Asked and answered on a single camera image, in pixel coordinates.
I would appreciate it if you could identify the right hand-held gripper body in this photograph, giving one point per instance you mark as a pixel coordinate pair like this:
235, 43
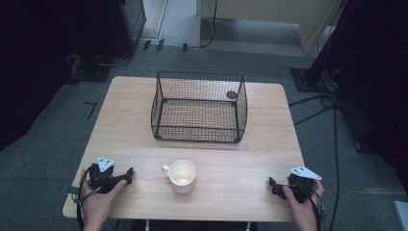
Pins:
301, 187

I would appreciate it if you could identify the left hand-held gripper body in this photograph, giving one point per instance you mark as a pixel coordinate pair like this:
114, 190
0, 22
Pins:
102, 179

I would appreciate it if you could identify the white cup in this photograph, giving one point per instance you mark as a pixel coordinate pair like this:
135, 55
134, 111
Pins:
181, 176

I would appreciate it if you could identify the person's right hand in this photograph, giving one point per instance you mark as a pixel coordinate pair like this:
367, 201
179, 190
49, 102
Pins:
306, 211

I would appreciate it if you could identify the person's left hand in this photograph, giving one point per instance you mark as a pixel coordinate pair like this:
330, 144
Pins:
96, 205

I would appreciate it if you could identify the white table leg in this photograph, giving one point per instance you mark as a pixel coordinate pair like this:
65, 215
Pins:
147, 225
248, 226

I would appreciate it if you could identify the round black basket tag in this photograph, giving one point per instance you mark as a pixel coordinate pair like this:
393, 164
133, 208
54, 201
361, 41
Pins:
231, 95

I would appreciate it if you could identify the pale flat box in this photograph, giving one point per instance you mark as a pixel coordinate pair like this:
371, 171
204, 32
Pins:
402, 215

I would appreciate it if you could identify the dark stand base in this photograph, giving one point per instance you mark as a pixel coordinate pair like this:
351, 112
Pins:
91, 72

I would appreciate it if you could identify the black floor tape strip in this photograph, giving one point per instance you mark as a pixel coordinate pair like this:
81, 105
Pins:
160, 45
146, 45
185, 47

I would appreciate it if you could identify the dark curtain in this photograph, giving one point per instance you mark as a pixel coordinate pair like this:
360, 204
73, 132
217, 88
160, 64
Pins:
29, 64
378, 80

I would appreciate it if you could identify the dark cabinet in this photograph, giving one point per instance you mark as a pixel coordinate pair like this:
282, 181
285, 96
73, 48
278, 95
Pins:
131, 19

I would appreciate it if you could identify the light wooden cabinet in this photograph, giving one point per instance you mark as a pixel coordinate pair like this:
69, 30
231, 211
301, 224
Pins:
272, 11

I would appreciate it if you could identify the black stand base plate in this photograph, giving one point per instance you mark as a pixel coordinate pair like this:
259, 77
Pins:
304, 80

